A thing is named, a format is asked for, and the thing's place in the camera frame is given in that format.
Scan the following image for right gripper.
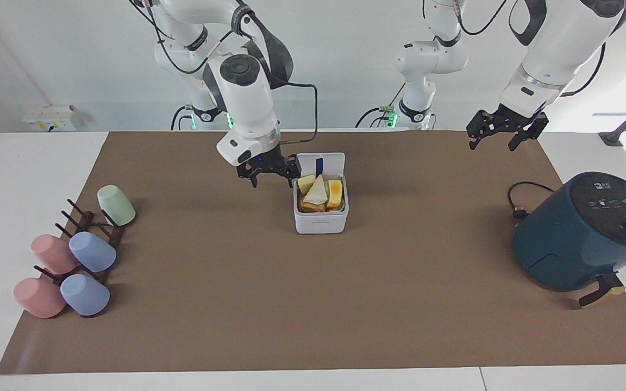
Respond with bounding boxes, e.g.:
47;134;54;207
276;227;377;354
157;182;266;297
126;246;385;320
236;144;301;189

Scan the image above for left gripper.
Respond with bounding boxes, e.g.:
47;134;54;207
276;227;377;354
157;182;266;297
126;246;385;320
466;103;549;152

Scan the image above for sandwich pieces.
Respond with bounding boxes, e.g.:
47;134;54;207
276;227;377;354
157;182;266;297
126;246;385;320
303;174;329;206

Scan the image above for orange sponge piece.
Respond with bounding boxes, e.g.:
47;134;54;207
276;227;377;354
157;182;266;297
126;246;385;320
326;179;344;210

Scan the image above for white food container box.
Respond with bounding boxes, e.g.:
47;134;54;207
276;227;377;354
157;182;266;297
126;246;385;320
293;152;349;235

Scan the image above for dark teal air fryer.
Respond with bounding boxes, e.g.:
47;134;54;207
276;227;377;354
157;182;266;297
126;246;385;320
512;171;626;309

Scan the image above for green cup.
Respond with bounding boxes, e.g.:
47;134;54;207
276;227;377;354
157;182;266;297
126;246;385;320
97;185;136;227

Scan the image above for brown wooden cup rack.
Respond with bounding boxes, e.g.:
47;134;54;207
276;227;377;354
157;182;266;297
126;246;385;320
34;198;127;286

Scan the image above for blue cup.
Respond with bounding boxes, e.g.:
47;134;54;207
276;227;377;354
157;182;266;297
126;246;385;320
60;274;111;318
68;231;117;273

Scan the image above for pink cup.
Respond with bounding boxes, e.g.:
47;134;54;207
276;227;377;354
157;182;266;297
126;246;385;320
30;234;80;275
12;278;67;319

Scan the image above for black air fryer power cable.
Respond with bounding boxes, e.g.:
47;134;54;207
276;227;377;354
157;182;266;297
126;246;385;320
507;181;556;220

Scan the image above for white wall socket box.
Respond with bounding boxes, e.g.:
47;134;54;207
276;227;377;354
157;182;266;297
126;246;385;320
22;104;78;133

